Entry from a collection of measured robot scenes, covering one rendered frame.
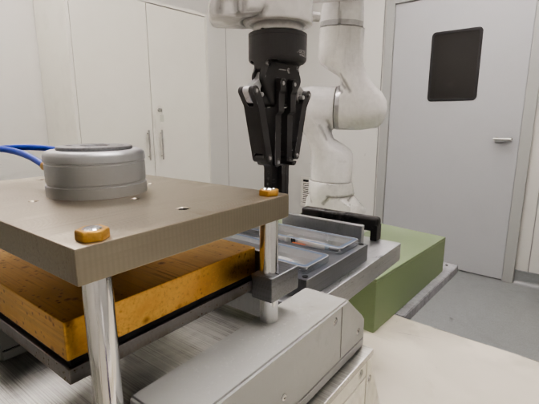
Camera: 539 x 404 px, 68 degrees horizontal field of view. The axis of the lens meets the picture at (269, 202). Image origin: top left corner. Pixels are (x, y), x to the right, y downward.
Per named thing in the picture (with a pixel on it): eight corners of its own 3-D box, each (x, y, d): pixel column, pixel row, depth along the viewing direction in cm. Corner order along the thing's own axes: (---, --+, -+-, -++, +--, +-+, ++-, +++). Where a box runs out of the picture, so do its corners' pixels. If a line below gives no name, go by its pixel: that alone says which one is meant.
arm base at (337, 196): (331, 216, 128) (334, 172, 125) (384, 228, 115) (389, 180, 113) (285, 226, 112) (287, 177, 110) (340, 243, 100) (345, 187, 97)
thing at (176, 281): (70, 385, 23) (51, 228, 21) (-51, 288, 36) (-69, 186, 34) (257, 288, 36) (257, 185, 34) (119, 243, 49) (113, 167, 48)
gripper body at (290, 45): (281, 22, 45) (280, 105, 47) (320, 34, 52) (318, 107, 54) (233, 30, 50) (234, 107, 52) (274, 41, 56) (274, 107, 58)
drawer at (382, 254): (305, 341, 43) (305, 274, 42) (173, 290, 56) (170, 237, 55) (399, 264, 66) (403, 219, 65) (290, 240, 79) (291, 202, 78)
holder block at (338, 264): (305, 301, 45) (306, 280, 44) (186, 263, 56) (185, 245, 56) (366, 260, 57) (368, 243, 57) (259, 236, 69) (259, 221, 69)
